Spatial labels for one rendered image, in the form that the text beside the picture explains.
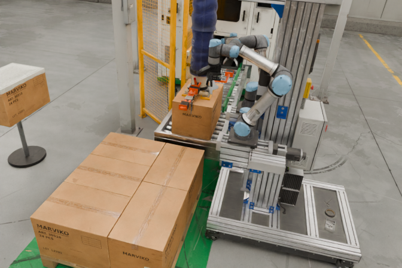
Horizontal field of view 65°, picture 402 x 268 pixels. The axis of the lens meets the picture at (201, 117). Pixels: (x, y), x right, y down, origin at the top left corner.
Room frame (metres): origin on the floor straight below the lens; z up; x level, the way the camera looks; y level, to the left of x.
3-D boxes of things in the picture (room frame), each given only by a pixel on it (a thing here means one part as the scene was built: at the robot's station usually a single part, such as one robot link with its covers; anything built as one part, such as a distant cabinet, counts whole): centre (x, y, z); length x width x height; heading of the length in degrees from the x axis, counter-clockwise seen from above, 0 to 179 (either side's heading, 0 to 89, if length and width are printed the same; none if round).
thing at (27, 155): (2.91, 1.97, 0.31); 0.40 x 0.40 x 0.62
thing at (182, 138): (2.65, 0.12, 0.58); 0.70 x 0.03 x 0.06; 78
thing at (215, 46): (2.01, -0.06, 1.72); 0.09 x 0.08 x 0.11; 74
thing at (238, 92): (3.73, -0.44, 0.50); 2.31 x 0.05 x 0.19; 168
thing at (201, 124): (3.00, 0.03, 0.75); 0.60 x 0.40 x 0.40; 168
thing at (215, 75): (2.01, -0.06, 1.56); 0.09 x 0.08 x 0.12; 103
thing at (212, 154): (2.65, 0.12, 0.48); 0.70 x 0.03 x 0.15; 78
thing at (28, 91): (2.91, 1.97, 0.82); 0.60 x 0.40 x 0.40; 168
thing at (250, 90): (2.56, -0.44, 1.20); 0.13 x 0.12 x 0.14; 115
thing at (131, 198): (2.05, 0.55, 0.34); 1.20 x 1.00 x 0.40; 168
